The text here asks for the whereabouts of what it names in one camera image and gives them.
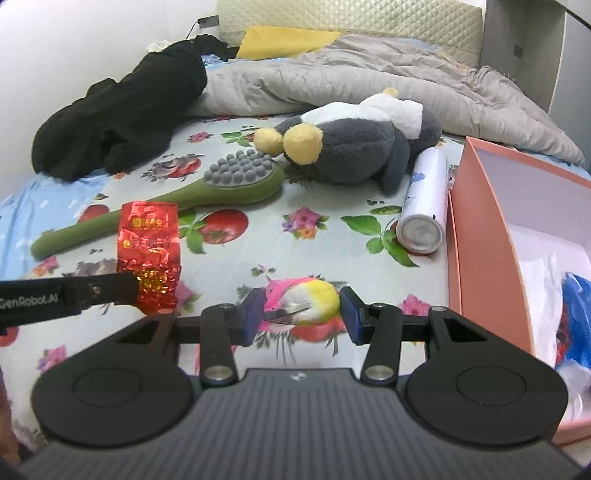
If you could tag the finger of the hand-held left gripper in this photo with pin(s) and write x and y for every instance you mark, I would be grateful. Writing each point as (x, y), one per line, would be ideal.
(101, 290)

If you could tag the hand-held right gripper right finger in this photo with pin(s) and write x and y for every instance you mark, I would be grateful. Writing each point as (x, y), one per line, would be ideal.
(351, 318)

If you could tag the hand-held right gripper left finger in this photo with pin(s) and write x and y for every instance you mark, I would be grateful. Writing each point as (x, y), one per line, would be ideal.
(253, 318)

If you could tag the yellow pink soft ball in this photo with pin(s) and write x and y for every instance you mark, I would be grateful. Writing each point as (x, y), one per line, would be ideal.
(314, 300)

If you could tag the red foil packet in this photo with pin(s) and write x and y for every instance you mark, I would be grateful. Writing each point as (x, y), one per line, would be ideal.
(147, 244)

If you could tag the pink cardboard shoebox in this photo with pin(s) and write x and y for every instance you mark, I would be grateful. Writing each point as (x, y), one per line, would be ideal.
(485, 258)

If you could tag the white cloth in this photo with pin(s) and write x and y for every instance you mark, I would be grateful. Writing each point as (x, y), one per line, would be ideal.
(159, 45)
(540, 267)

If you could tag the blue white plastic bag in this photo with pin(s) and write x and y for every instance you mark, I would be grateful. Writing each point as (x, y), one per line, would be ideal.
(577, 314)

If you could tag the fruit printed bed sheet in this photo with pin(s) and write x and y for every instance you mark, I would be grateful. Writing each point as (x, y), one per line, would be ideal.
(323, 240)

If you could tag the pink shoebox lid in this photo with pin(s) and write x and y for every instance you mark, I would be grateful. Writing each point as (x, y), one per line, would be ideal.
(455, 258)

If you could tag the green massage hammer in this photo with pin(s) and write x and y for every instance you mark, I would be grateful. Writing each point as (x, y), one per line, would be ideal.
(184, 203)

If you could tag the white spray can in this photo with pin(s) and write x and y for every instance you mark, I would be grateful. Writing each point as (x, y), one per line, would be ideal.
(422, 207)

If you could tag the grey plush toy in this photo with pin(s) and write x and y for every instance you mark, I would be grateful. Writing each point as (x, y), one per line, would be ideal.
(351, 147)

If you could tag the black clothes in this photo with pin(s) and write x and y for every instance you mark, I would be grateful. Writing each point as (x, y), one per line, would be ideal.
(120, 106)

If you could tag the grey quilt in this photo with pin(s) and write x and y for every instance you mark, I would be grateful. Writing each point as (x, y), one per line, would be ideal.
(369, 69)

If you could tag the white crumpled cloth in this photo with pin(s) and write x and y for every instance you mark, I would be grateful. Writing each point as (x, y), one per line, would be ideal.
(159, 45)

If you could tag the black bag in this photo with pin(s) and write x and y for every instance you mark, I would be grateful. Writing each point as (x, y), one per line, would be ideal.
(217, 46)

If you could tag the yellow pillow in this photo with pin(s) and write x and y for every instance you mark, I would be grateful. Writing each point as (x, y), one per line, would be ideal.
(286, 41)

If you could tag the grey wardrobe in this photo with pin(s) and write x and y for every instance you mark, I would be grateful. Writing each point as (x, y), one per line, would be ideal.
(521, 46)

